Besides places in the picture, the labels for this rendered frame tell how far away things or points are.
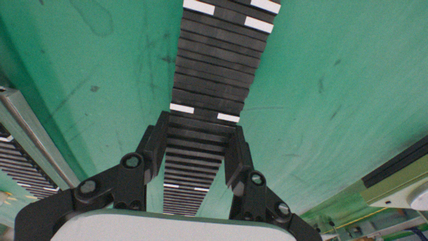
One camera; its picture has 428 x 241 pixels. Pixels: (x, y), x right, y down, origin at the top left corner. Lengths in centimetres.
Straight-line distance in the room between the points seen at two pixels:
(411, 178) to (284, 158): 21
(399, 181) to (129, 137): 40
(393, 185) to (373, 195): 4
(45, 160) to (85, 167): 5
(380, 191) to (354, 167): 10
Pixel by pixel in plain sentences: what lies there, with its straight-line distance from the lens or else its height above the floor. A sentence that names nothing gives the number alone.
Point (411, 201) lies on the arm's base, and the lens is 41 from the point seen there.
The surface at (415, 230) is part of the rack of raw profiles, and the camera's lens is 791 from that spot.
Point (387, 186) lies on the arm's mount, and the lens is 38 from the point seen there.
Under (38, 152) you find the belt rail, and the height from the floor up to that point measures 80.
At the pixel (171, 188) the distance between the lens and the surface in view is 19.
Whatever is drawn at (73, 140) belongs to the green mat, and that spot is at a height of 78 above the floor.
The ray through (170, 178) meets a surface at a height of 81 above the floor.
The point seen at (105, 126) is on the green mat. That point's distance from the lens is 19.
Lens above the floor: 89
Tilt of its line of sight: 50 degrees down
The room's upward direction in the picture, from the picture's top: 180 degrees counter-clockwise
